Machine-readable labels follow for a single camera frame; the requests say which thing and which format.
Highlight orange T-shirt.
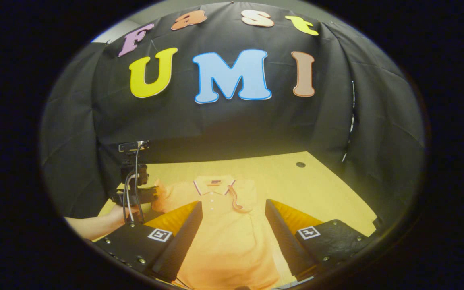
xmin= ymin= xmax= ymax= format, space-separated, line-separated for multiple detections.
xmin=151 ymin=175 xmax=282 ymax=290

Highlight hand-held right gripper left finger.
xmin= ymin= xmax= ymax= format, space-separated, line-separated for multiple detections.
xmin=94 ymin=201 xmax=203 ymax=282

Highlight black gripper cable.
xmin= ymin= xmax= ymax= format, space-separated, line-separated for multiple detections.
xmin=122 ymin=141 xmax=145 ymax=224

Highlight black backdrop cloth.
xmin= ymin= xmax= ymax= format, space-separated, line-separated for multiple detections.
xmin=40 ymin=2 xmax=426 ymax=220

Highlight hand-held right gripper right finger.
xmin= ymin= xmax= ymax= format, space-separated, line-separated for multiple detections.
xmin=265 ymin=199 xmax=378 ymax=279

